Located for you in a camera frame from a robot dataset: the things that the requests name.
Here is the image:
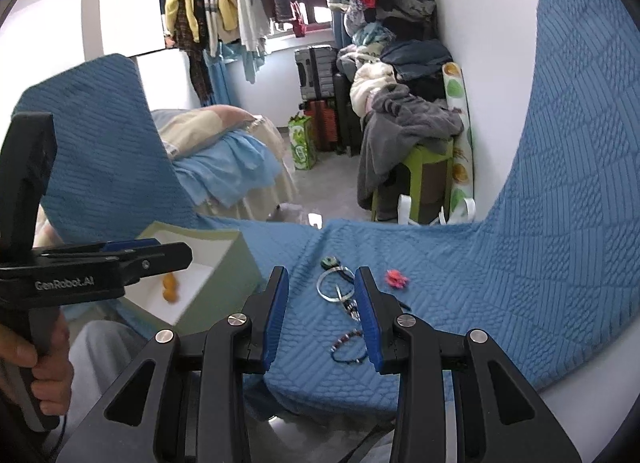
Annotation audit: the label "fruit print ironing board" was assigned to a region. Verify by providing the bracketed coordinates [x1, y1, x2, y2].
[442, 62, 476, 224]

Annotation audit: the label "white bag handles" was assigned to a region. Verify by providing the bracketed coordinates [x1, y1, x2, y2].
[397, 194, 476, 226]

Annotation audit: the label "silver bangle ring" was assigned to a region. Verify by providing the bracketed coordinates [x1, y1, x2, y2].
[316, 265, 357, 304]

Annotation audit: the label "red suitcase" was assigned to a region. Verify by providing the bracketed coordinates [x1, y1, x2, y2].
[299, 100, 338, 152]

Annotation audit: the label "green shopping bag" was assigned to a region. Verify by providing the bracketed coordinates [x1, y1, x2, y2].
[288, 113, 317, 171]

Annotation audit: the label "green plastic stool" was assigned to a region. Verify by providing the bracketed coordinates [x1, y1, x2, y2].
[397, 139, 454, 225]

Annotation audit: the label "green white cardboard box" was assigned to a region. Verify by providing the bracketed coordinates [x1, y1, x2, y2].
[114, 222, 265, 339]

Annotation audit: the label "light blue bed sheet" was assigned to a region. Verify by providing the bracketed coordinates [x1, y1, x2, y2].
[168, 114, 288, 210]

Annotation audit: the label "beige pink pillow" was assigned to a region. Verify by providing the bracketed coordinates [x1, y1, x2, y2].
[152, 105, 256, 160]

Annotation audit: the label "person's left hand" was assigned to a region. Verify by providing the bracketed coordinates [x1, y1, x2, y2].
[0, 313, 74, 417]

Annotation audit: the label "blue textured blanket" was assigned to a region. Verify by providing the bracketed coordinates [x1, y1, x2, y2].
[16, 0, 639, 417]

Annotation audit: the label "pile of clothes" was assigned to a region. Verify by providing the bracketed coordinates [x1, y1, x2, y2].
[336, 0, 451, 118]

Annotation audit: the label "orange gourd pendant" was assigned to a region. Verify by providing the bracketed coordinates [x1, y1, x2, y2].
[163, 272, 178, 303]

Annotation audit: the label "dark beaded bracelet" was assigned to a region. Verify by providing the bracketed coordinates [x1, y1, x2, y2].
[328, 329, 370, 365]

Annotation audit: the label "grey blanket on stool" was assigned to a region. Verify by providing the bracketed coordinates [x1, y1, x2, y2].
[357, 84, 463, 210]

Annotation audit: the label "pink flower hair clip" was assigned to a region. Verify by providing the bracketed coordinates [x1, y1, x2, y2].
[385, 269, 409, 290]

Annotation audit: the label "grey hard suitcase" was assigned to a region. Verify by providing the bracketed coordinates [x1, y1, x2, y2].
[294, 45, 337, 101]

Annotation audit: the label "white wardrobe cabinet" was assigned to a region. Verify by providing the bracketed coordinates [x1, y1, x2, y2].
[81, 0, 200, 110]

